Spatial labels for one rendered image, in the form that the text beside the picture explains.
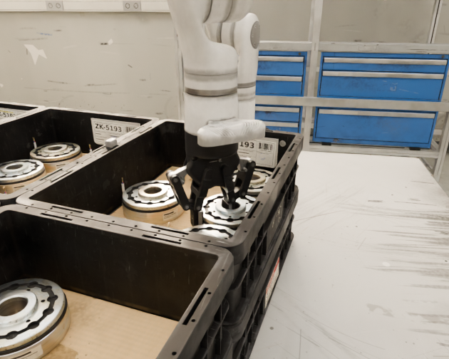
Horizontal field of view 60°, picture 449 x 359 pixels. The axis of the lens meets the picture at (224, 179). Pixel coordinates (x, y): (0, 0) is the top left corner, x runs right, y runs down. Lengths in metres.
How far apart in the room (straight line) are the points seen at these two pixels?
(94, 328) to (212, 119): 0.28
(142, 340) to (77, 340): 0.07
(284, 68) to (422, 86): 0.82
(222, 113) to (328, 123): 2.10
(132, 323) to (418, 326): 0.44
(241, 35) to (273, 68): 1.61
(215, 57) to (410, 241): 0.59
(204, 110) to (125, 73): 3.19
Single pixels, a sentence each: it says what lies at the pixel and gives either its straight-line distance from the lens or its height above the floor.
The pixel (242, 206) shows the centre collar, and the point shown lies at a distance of 0.60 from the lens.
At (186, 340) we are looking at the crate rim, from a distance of 0.31.
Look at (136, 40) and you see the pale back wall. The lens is 3.59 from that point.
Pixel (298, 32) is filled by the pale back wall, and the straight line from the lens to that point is 3.33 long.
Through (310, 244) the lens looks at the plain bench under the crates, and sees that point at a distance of 0.83.
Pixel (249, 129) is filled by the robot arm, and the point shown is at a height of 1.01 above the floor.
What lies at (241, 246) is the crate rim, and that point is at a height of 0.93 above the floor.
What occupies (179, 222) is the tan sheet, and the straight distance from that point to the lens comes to 0.63.
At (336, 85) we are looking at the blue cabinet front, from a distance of 2.53.
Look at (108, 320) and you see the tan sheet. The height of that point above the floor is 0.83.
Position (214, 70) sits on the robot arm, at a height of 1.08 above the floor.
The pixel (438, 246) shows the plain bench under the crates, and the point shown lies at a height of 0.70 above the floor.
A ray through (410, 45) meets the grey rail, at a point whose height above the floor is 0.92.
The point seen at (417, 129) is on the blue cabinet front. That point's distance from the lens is 2.68.
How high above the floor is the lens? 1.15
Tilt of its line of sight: 25 degrees down
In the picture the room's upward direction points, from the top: straight up
